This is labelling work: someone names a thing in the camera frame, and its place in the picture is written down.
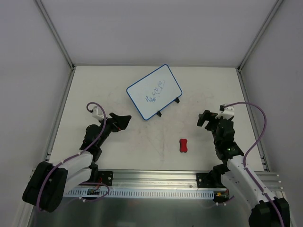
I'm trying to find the red whiteboard eraser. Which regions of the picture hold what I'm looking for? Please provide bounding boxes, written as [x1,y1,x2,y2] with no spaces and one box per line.
[179,139,188,153]

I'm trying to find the blue framed whiteboard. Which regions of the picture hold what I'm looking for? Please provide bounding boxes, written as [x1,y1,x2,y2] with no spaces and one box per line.
[126,64,183,121]

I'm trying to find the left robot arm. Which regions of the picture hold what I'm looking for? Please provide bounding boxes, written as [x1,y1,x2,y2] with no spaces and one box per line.
[22,113,132,212]

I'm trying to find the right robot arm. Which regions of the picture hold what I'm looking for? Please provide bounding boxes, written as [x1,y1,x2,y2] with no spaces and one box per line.
[196,108,290,227]

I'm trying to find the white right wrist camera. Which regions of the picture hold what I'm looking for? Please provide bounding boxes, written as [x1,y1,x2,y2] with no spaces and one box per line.
[216,104,234,120]

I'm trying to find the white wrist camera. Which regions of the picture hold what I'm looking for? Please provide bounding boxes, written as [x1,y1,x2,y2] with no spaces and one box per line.
[216,104,234,120]
[91,106,104,122]

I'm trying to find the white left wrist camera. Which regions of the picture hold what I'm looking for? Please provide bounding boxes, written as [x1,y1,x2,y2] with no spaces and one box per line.
[91,106,104,122]

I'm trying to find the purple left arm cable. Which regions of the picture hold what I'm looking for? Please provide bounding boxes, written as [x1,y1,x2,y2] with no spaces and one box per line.
[37,102,110,212]

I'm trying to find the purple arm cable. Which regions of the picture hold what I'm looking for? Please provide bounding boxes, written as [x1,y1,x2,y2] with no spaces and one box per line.
[37,102,110,212]
[227,102,286,227]

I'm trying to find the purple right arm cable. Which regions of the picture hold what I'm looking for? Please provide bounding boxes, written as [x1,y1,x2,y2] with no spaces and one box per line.
[227,102,286,227]

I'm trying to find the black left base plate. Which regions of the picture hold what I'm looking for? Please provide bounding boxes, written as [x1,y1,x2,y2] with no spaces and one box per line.
[90,170,114,186]

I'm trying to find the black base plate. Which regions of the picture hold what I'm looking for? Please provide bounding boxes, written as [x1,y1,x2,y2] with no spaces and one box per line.
[90,170,114,186]
[196,172,225,188]

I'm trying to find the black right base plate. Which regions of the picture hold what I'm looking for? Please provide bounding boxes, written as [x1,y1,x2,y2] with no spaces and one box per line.
[196,172,225,188]

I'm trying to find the aluminium mounting rail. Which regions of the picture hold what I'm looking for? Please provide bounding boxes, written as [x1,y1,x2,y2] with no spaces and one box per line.
[30,169,285,192]

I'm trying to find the slotted white cable duct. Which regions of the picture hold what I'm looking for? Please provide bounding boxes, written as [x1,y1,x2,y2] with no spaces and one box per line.
[64,187,215,200]

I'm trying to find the right aluminium frame post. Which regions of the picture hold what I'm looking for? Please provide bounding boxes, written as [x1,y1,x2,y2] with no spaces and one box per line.
[237,0,284,71]

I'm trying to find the aluminium frame post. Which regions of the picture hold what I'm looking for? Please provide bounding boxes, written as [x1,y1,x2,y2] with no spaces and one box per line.
[34,0,75,69]
[237,0,284,71]

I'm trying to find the left aluminium frame post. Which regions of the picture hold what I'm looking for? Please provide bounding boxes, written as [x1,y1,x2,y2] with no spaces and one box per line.
[34,0,75,69]

